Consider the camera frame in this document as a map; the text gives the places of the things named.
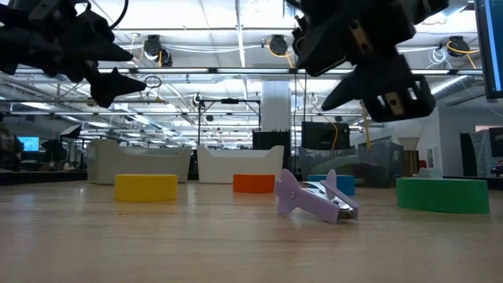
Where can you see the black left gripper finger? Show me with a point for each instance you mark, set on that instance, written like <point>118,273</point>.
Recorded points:
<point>98,43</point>
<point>110,86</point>

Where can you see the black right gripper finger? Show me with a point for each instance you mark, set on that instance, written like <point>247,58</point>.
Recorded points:
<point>326,47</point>
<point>377,86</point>

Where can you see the blue block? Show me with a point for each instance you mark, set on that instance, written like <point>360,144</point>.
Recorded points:
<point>347,184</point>

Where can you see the yellow tape roll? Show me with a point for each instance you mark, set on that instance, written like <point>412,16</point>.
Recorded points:
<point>145,188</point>

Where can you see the green tape roll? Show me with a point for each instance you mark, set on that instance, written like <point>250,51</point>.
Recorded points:
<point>442,196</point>

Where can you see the orange tape roll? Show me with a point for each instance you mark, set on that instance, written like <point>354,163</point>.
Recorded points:
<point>253,183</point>

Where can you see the white building column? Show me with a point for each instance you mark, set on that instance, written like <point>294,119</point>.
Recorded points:
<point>276,106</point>

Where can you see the smoky transparent storage bin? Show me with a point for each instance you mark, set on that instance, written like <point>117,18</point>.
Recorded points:
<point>383,165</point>

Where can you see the black monitor back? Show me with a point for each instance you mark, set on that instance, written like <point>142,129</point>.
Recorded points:
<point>314,135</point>

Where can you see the grey plastic storage bin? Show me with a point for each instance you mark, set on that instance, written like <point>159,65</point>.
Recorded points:
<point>137,169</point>

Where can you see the small blue lit monitor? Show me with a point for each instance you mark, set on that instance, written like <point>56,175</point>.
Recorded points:
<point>29,144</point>

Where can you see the large computer monitor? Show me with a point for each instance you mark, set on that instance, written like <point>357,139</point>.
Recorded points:
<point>491,39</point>

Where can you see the black cabinet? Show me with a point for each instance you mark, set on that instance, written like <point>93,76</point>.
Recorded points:
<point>267,137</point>

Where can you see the grey tarp cover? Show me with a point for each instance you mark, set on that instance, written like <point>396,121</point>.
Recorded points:
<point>481,157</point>

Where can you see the white plastic storage bin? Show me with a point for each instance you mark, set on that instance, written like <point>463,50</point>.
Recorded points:
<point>239,165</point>

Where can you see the silver ventilation duct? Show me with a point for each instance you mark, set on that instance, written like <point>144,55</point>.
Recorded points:
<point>456,83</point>

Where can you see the black background rig frame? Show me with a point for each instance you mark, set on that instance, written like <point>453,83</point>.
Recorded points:
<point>230,101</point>

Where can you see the black aluminium rig frame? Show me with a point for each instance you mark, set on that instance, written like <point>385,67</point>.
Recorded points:
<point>39,177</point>

